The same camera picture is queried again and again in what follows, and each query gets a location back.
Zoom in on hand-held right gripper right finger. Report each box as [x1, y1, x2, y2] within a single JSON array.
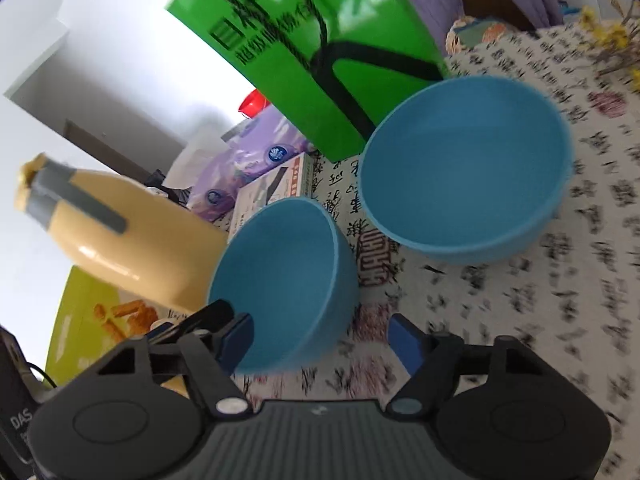
[[384, 313, 538, 418]]

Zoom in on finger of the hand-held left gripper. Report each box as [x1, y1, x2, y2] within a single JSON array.
[[149, 326, 187, 346]]

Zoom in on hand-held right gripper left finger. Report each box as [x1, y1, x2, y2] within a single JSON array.
[[97, 300, 256, 418]]

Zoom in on blue bowl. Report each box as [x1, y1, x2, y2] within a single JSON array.
[[357, 76, 575, 266], [207, 197, 360, 375]]

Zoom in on yellow snack bag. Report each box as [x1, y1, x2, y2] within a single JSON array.
[[45, 266, 191, 396]]

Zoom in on yellow thermos jug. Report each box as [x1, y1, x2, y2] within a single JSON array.
[[14, 154, 228, 315]]

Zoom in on purple tissue pack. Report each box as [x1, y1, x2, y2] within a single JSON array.
[[227, 107, 316, 181], [191, 160, 251, 223]]

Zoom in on white cardboard box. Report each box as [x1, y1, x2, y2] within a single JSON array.
[[229, 152, 313, 241]]

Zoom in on printed calligraphy tablecloth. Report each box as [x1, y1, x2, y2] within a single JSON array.
[[227, 22, 640, 441]]

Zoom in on white plastic bag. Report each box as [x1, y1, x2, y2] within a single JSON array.
[[162, 137, 233, 196]]

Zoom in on red bottle cap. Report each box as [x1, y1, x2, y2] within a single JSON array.
[[238, 88, 271, 116]]

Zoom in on green paper bag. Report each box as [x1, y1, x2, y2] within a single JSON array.
[[165, 0, 453, 161]]

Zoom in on patterned seat cushion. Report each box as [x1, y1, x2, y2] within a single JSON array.
[[445, 16, 538, 56]]

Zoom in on yellow flower branch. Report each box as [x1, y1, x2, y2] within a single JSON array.
[[577, 5, 640, 78]]

